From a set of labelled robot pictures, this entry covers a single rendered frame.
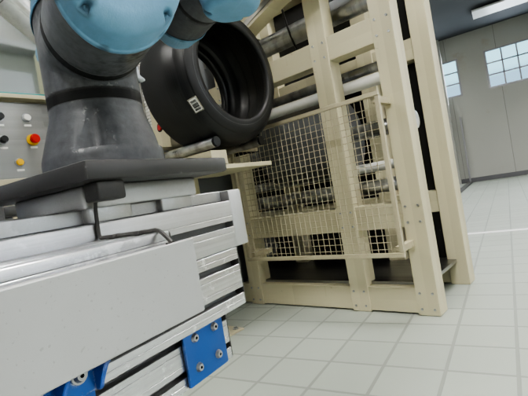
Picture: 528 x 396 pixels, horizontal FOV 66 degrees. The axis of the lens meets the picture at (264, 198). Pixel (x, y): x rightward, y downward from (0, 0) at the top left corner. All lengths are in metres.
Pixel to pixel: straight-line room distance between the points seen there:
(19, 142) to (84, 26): 1.69
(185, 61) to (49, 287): 1.40
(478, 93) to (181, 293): 12.33
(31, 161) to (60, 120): 1.57
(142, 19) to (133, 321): 0.27
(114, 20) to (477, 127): 12.23
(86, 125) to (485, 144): 12.17
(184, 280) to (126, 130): 0.22
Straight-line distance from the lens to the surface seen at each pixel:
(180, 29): 0.64
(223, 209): 0.62
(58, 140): 0.53
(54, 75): 0.56
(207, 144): 1.67
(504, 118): 12.50
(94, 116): 0.52
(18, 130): 2.12
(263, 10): 2.17
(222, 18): 0.56
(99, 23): 0.42
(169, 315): 0.36
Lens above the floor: 0.66
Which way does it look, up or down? 1 degrees down
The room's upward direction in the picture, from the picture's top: 10 degrees counter-clockwise
